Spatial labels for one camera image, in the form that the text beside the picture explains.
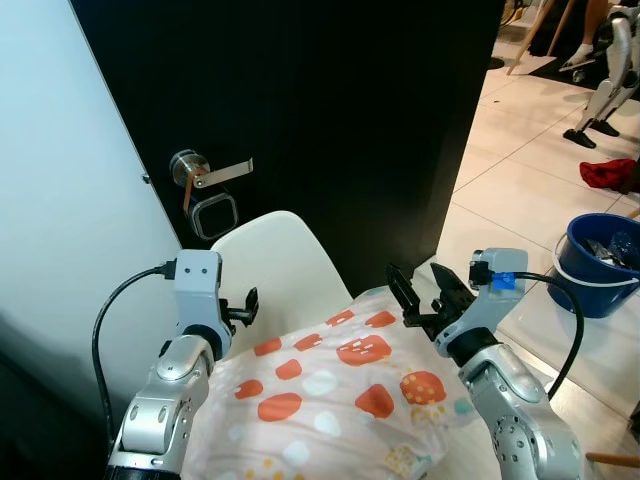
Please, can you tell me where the white plastic chair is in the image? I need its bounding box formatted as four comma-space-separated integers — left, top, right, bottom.
210, 211, 354, 358

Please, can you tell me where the brown wooden bar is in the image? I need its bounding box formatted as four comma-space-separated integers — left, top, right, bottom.
585, 451, 640, 470

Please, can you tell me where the person's leg with white shoe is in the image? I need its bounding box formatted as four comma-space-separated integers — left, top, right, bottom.
559, 0, 614, 72

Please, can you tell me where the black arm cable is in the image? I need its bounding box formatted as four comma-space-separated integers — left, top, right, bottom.
92, 262, 178, 443
470, 262, 587, 401

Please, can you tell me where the blue plastic bucket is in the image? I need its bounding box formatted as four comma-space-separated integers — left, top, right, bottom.
555, 213, 640, 320

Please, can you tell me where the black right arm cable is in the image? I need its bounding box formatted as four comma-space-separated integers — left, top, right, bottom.
470, 262, 587, 401

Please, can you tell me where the silver door lever handle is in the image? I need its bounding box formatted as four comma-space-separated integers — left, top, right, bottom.
170, 150, 255, 191

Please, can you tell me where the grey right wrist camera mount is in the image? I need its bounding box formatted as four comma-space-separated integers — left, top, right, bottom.
437, 248, 529, 353

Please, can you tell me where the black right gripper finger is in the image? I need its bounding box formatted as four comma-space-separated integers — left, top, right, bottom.
387, 264, 425, 329
430, 262, 478, 313

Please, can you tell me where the black door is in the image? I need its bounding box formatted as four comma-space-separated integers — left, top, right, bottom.
70, 0, 507, 301

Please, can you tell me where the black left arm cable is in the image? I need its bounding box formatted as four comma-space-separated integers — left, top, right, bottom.
92, 262, 178, 443

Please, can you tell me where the white pillow with orange mushrooms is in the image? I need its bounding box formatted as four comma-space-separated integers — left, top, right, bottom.
180, 285, 501, 480

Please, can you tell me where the clear plastic bottle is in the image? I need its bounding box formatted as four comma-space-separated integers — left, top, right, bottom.
606, 232, 640, 270

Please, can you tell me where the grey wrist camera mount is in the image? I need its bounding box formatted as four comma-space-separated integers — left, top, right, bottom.
173, 250, 223, 333
437, 248, 529, 353

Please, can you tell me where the wooden stand leg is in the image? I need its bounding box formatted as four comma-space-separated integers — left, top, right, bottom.
507, 0, 557, 77

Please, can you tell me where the red cloth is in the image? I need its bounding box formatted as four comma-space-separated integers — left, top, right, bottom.
580, 158, 640, 195

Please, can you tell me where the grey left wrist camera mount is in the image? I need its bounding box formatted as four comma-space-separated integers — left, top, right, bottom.
173, 250, 223, 333

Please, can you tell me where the black square door lock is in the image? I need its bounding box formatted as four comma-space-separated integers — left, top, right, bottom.
190, 193, 240, 242

